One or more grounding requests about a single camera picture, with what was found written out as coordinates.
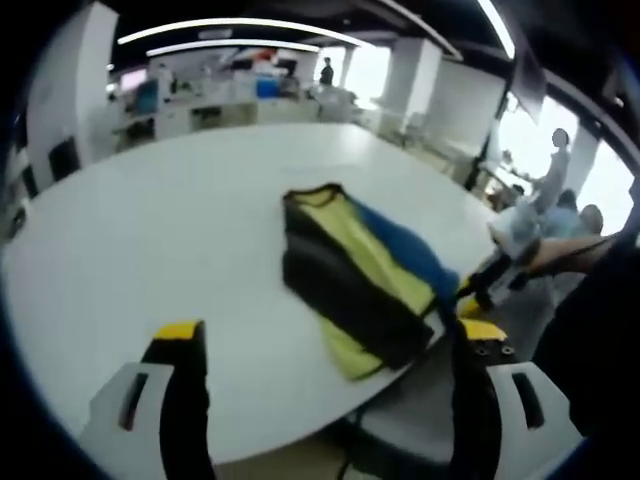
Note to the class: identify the white shelf unit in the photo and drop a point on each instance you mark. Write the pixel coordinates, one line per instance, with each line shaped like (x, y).
(175, 119)

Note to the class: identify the pink lit screen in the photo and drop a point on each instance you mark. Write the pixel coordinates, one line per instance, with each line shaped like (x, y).
(135, 80)

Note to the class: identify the teal bin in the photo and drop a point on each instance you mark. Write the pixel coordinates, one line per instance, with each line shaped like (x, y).
(146, 97)

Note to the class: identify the grey mesh office chair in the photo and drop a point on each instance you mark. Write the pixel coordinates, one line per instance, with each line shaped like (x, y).
(410, 415)

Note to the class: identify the yellow garment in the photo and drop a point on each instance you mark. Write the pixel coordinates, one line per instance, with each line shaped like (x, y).
(360, 250)

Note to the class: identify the long curved ceiling light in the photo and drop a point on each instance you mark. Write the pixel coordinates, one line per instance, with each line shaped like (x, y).
(240, 22)

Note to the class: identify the person's black clothing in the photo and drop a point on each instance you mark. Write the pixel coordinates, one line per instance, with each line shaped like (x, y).
(595, 340)

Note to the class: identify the blue box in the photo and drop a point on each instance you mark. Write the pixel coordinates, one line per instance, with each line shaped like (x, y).
(266, 89)

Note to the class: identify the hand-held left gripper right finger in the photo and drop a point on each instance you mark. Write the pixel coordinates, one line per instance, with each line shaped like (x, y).
(475, 410)

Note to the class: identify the pale blue cloth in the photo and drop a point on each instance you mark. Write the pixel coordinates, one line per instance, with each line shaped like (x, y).
(565, 217)

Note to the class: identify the straight ceiling light strip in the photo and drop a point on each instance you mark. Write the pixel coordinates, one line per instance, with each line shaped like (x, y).
(499, 27)

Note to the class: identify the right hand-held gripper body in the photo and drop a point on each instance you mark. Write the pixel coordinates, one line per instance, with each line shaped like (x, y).
(517, 232)

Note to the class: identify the grey hanging panel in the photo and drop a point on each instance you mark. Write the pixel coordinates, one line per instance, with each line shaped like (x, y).
(527, 85)

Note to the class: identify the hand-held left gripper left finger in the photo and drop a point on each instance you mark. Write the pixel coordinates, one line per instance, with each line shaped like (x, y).
(182, 410)

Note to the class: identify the small black chair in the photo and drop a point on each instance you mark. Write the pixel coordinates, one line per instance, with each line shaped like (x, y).
(29, 181)

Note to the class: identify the short curved ceiling light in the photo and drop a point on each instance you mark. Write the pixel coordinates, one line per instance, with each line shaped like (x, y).
(235, 42)

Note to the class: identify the large black chair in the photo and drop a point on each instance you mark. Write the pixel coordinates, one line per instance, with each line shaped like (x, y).
(64, 160)

